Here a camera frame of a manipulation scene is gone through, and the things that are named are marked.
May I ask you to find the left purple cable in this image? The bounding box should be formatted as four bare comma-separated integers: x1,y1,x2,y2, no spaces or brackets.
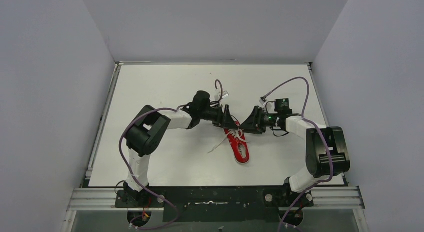
118,79,224,231

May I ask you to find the aluminium frame rail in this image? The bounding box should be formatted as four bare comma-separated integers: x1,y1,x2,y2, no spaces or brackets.
62,62,365,232

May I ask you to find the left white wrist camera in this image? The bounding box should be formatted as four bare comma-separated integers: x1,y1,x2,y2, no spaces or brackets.
214,90,229,102

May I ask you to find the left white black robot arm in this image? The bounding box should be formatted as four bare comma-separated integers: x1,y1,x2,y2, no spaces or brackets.
118,90,238,206

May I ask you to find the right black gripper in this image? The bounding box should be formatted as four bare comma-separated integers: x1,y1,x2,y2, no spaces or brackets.
240,106,281,134

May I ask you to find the white shoelace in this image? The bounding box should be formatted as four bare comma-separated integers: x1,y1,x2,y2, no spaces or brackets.
208,128,247,153

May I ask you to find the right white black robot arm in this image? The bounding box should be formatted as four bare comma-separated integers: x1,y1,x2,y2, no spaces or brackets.
240,98,351,206

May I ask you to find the red sneaker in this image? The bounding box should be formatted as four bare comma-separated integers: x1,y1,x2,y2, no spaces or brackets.
224,129,250,165

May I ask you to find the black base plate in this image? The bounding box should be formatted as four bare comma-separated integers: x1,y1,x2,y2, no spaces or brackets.
114,185,314,226

